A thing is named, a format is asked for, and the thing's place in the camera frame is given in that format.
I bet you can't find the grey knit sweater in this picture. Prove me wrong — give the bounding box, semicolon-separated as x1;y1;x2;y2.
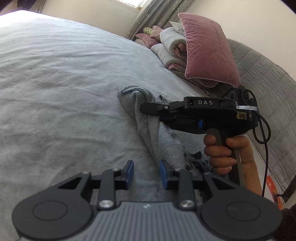
116;85;213;204

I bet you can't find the person right hand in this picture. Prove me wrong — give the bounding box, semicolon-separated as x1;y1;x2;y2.
204;134;262;195

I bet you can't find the pink velvet pillow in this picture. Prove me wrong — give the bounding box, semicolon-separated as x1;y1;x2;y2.
178;13;240;87

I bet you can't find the folded grey pink quilt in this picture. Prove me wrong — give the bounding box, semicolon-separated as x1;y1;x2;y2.
150;22;218;88

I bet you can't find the grey quilted headboard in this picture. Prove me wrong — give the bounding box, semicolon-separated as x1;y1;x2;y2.
228;40;295;192

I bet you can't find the grey bed sheet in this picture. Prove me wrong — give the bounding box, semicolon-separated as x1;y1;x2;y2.
1;11;203;240

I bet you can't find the small pink pillow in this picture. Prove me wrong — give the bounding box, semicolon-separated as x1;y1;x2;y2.
135;26;163;49

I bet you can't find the red paper box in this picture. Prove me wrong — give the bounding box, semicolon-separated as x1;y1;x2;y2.
266;175;283;210

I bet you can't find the green patterned toy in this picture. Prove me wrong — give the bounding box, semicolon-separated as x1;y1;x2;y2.
143;27;153;35

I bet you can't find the grey patterned curtain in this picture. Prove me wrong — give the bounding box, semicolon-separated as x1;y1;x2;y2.
125;0;193;40

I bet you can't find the black camera box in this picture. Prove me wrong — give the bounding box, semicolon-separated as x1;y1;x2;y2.
222;86;258;111

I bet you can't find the black camera cable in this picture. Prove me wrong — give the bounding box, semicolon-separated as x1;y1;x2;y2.
239;89;272;197

